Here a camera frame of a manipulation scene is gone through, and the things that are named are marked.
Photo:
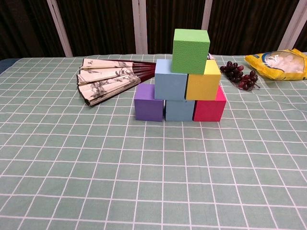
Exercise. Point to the purple foam cube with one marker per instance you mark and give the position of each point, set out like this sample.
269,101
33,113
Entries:
147,109

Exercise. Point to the light blue foam cube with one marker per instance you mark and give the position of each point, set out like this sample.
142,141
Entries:
180,110
170,86

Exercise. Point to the pink foam cube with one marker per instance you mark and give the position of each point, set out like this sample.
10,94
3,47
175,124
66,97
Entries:
208,111

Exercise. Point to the yellow foam cube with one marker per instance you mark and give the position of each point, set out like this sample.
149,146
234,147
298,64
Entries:
204,87

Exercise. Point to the green foam cube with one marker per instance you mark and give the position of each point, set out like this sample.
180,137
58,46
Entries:
189,55

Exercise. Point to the painted paper folding fan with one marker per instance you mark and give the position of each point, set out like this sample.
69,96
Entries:
105,79

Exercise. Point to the green checked tablecloth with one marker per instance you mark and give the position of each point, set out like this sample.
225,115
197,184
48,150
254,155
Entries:
153,179

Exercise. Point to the white cardboard product box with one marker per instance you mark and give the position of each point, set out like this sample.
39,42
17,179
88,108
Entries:
211,57

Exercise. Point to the dark red grape bunch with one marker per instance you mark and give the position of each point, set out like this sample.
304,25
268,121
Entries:
236,73

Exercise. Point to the dark brown curtain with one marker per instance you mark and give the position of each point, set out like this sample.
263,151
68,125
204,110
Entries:
100,21

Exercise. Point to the yellow marshmallow bag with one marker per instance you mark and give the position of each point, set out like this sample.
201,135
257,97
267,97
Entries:
275,64

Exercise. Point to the blue table padding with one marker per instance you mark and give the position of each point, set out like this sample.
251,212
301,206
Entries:
6,64

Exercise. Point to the white frame post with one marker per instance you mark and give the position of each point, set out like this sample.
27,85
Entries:
139,24
293,24
60,26
206,14

